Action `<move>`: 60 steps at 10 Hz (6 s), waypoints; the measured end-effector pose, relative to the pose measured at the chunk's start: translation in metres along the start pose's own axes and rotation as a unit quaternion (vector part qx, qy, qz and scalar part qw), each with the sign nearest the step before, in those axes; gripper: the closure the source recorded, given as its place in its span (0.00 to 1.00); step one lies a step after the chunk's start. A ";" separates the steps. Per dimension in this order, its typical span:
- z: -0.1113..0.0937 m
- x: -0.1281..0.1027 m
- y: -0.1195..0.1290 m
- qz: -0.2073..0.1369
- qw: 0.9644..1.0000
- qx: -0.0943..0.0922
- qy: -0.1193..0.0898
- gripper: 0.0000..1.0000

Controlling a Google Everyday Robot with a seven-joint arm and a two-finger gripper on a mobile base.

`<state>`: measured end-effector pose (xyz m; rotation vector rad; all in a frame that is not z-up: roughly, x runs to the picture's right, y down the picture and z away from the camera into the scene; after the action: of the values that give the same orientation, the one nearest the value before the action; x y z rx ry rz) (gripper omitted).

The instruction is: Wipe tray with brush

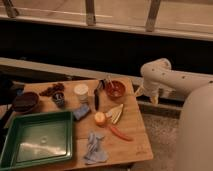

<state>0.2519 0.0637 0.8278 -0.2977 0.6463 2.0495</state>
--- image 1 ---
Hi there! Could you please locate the red chili pepper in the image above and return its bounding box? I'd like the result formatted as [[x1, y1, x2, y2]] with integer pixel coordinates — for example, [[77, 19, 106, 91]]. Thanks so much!
[[108, 125, 133, 141]]

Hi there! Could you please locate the small dark cup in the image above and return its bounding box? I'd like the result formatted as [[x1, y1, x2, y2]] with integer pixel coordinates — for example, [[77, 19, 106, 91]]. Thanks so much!
[[52, 92, 65, 107]]

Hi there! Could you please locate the utensil in red bowl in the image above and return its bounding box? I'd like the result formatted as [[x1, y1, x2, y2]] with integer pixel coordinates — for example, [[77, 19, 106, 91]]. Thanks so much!
[[107, 75, 115, 88]]

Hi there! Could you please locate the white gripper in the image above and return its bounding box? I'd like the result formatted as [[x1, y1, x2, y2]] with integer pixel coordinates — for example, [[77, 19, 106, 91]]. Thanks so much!
[[134, 79, 160, 105]]

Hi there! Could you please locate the blue sponge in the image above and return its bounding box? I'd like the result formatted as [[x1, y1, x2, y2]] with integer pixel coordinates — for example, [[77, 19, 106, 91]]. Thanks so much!
[[73, 104, 90, 120]]

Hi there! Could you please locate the red bowl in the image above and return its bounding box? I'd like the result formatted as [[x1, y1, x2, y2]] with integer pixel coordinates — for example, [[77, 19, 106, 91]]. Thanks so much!
[[105, 80, 126, 100]]

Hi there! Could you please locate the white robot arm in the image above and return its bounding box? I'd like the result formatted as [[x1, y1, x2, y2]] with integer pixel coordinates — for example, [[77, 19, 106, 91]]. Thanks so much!
[[135, 58, 213, 171]]

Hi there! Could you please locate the orange fruit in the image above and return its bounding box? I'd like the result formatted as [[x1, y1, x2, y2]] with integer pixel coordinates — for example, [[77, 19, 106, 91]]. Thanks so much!
[[94, 112, 107, 126]]

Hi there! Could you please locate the blue crumpled cloth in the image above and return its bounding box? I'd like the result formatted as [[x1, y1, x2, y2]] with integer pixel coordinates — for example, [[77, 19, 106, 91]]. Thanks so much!
[[83, 132, 108, 165]]

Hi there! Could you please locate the green plastic tray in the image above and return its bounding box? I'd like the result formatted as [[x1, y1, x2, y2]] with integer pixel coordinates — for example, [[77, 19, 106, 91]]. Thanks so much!
[[0, 111, 73, 171]]

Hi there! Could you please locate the white cup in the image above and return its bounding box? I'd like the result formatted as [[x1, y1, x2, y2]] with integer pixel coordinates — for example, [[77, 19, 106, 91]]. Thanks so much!
[[74, 84, 89, 102]]

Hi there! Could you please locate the dark brown bowl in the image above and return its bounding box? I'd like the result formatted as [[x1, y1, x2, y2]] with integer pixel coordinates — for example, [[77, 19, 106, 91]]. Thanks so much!
[[12, 92, 39, 113]]

